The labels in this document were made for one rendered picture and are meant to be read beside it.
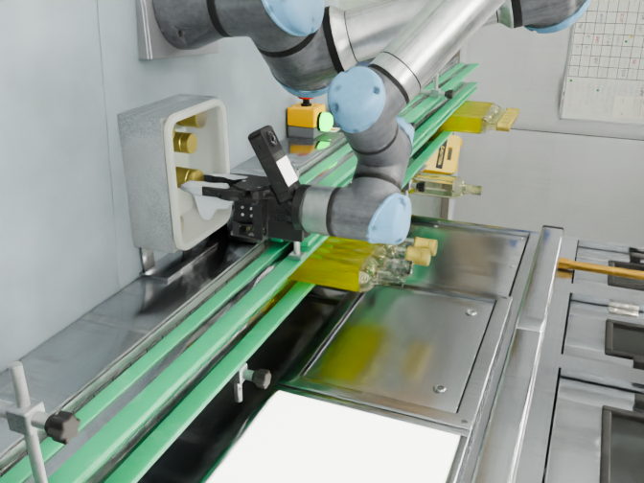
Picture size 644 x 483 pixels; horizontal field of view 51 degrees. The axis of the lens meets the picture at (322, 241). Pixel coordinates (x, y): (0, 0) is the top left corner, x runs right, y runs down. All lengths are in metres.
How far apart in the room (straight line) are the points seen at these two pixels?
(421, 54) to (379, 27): 0.23
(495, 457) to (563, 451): 0.14
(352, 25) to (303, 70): 0.11
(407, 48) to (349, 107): 0.12
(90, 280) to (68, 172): 0.17
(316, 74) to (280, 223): 0.28
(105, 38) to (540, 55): 6.24
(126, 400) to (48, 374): 0.11
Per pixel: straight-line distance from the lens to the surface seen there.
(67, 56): 1.01
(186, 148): 1.14
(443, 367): 1.25
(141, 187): 1.10
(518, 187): 7.40
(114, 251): 1.12
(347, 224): 0.97
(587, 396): 1.32
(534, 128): 7.22
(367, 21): 1.15
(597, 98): 7.11
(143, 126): 1.06
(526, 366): 1.29
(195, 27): 1.12
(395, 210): 0.95
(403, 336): 1.33
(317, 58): 1.15
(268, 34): 1.08
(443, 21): 0.95
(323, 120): 1.59
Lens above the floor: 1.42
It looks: 20 degrees down
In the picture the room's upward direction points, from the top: 99 degrees clockwise
